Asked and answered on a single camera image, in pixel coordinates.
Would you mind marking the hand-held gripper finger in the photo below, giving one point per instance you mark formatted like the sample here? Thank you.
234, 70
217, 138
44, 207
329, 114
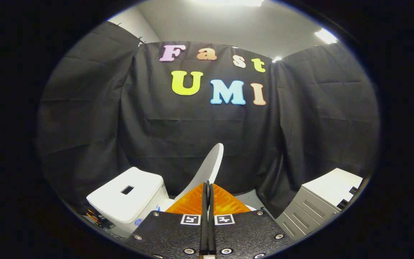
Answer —
212, 223
204, 223

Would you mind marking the grey drawer cabinet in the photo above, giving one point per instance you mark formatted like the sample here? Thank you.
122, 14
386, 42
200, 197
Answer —
318, 201

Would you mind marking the tiny ceiling light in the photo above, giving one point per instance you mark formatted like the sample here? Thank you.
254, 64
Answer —
277, 59

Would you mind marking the black backdrop cloth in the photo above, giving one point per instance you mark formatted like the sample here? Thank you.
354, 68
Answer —
192, 133

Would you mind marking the white toilet tank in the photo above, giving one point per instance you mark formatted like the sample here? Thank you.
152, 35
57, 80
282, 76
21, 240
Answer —
127, 205

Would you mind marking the small rectangular ceiling light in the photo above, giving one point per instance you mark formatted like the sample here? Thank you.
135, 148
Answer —
325, 36

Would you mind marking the white toilet lid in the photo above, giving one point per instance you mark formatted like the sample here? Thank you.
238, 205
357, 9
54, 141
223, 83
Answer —
207, 169

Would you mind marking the large ceiling light panel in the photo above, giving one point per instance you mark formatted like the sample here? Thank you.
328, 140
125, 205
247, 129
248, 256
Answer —
228, 2

